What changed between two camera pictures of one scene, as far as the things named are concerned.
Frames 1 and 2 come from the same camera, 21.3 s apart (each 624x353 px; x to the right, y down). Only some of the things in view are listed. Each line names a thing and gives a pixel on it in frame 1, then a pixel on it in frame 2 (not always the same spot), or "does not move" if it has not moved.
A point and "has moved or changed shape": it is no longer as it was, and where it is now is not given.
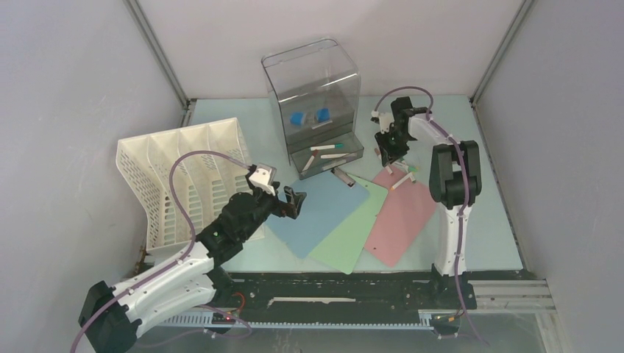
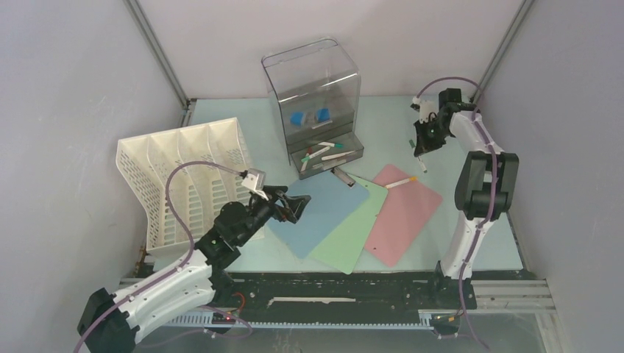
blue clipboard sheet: [328, 201] does not move
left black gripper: [290, 208] does not move
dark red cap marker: [310, 160] has moved or changed shape
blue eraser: [296, 118] does not move
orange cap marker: [394, 187] has moved or changed shape
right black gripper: [388, 154] → [423, 145]
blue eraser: [323, 115] does not move
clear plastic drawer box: [316, 91] does not move
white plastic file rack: [202, 181] does not move
